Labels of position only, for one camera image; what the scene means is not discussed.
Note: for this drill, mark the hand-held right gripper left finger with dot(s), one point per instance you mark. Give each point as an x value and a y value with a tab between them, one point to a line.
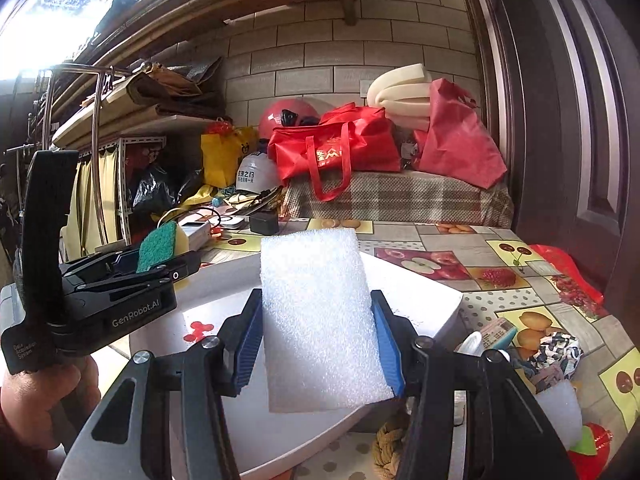
247	342

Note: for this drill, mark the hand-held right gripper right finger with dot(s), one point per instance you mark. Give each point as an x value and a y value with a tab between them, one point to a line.
389	347

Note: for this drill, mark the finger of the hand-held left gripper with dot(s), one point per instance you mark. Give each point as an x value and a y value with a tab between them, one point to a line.
172	276
95	262

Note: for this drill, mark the green and yellow sponge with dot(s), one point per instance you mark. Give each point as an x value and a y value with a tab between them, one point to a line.
157	245

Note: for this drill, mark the white tray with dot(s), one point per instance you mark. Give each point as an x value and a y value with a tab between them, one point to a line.
425	310

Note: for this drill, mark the thick white foam block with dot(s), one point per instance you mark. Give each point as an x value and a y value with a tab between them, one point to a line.
320	320

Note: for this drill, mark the clear plastic packet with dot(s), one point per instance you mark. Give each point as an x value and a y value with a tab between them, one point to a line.
470	347

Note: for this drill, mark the thin white foam piece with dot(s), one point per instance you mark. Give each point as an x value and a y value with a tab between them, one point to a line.
560	410

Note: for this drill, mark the person's left hand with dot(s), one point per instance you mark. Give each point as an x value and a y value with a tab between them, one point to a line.
40	400

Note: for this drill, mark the white power bank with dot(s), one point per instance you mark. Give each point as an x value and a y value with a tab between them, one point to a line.
200	234

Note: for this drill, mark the yellow curtain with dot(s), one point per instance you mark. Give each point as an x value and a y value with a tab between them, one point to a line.
107	185

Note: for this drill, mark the black plastic bag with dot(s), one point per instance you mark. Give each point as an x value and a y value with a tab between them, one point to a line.
155	187

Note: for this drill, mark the black power adapter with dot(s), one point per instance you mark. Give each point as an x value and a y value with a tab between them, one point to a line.
264	222

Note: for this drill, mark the yellow bag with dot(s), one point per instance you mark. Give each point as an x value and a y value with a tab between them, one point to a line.
220	155

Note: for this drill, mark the white helmet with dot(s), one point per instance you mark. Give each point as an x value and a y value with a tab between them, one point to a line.
255	172

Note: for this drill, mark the white metal shelf rack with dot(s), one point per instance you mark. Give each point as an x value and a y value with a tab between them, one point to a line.
145	139

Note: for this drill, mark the wooden board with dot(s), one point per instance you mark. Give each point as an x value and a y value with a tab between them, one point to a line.
125	125

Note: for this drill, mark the plaid covered bench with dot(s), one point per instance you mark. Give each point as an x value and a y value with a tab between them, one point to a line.
400	195

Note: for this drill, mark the patterned cloth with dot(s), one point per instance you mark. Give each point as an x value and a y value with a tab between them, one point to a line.
555	355

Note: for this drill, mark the chrome tube rack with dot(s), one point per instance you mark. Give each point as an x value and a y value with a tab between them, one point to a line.
75	66

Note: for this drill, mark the brown paper bags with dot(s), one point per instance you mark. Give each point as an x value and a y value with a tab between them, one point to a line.
175	100

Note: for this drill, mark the red plastic bag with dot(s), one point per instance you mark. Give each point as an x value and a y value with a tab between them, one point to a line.
560	265

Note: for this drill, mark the pink helmet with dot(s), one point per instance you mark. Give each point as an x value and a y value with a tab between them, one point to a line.
280	115

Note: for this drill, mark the red tote bag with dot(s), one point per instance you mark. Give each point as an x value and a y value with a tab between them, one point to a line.
345	145

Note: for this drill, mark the red cloth bag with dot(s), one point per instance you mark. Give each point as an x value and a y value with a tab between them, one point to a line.
455	140

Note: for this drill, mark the red plush ball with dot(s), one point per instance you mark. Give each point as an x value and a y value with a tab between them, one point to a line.
597	455

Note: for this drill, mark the cream foam roll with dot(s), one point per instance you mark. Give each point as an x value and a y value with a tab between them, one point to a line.
400	95

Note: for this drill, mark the brown door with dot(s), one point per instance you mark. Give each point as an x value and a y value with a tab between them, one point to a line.
575	110

